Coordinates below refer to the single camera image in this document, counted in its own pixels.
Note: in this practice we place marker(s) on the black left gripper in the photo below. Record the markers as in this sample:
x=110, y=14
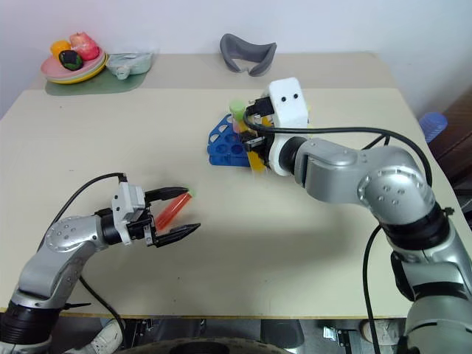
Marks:
x=140, y=228

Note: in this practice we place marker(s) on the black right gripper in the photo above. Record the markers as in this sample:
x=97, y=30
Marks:
x=266, y=144

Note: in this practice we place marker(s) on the red test tube green cap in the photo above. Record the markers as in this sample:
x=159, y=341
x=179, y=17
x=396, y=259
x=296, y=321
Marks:
x=171, y=212

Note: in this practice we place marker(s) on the yellow test tube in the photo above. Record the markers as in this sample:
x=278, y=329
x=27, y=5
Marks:
x=257, y=164

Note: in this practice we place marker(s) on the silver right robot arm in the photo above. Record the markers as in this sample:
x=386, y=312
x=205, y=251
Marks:
x=387, y=184

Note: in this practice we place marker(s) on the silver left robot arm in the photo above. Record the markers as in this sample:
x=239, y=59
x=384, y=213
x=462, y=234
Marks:
x=55, y=243

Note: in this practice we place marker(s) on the pale test tube green cap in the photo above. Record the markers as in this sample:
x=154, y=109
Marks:
x=236, y=108

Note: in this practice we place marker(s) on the blue test tube rack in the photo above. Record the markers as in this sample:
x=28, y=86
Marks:
x=221, y=147

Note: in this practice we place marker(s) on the grey curved foam pad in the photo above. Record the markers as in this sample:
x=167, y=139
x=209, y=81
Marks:
x=236, y=55

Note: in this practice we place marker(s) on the green placemat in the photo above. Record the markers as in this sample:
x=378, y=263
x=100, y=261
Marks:
x=121, y=85

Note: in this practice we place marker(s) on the pale green cup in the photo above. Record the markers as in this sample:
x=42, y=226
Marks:
x=127, y=63

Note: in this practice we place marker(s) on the white shoe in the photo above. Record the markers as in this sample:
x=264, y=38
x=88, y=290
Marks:
x=105, y=337
x=383, y=328

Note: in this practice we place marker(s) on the yellow plate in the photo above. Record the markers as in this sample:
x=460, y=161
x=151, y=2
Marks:
x=73, y=81

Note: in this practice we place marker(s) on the blue stool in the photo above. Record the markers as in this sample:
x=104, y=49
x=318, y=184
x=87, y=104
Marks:
x=433, y=125

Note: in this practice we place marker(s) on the black toy avocado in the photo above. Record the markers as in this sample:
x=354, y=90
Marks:
x=70, y=60

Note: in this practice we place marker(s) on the pink toy peach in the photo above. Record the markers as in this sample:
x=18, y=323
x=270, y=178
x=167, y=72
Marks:
x=85, y=46

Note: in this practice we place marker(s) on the pink plate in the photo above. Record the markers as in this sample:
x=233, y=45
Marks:
x=49, y=66

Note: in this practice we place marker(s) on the orange toy pepper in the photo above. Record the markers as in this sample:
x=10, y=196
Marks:
x=60, y=46

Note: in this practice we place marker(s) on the brown wooden cabinet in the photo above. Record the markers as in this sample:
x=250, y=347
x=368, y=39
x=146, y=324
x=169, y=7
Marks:
x=455, y=140

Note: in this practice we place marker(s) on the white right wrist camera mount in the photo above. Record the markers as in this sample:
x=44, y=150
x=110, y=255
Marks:
x=289, y=110

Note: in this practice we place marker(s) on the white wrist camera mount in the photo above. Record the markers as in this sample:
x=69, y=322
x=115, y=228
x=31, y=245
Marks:
x=289, y=110
x=123, y=206

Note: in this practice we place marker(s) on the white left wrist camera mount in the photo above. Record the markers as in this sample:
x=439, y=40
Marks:
x=123, y=206

